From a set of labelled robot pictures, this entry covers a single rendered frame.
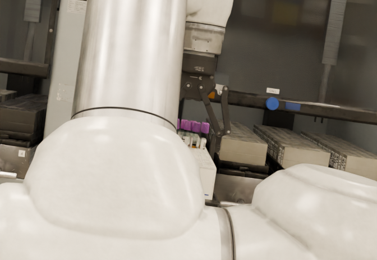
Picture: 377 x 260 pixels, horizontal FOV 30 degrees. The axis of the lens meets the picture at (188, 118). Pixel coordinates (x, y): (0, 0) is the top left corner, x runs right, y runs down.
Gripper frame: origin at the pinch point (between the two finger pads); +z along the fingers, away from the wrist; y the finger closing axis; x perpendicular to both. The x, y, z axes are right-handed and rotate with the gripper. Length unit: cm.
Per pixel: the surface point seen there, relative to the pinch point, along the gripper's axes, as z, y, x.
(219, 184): 8.2, 9.8, 18.2
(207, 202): 4.8, 3.9, -21.2
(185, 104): -5, 3, 87
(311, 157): 0.0, 31.8, 25.8
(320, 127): -2, 51, 103
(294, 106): -11.6, 25.4, 24.5
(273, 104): -11.5, 20.3, 23.5
